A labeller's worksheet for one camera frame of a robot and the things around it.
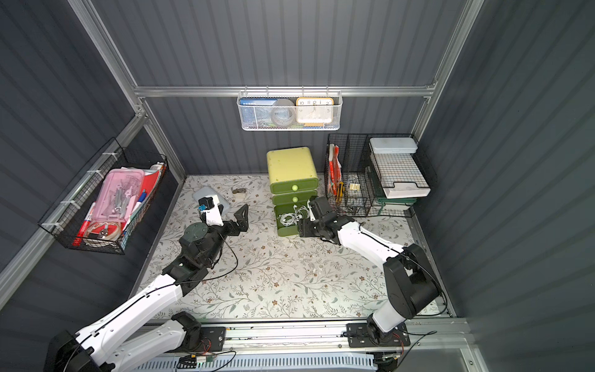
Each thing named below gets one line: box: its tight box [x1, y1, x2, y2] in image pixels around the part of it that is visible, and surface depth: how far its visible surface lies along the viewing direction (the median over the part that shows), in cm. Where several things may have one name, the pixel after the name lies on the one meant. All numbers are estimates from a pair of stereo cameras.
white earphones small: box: [277, 212, 300, 227], surface depth 104 cm
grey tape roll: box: [270, 98, 296, 128], surface depth 89 cm
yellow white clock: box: [295, 96, 335, 128], surface depth 90 cm
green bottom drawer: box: [273, 204, 309, 237], surface depth 103 cm
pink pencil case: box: [92, 168, 145, 223], surface depth 73 cm
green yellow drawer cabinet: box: [266, 146, 320, 238], surface depth 98 cm
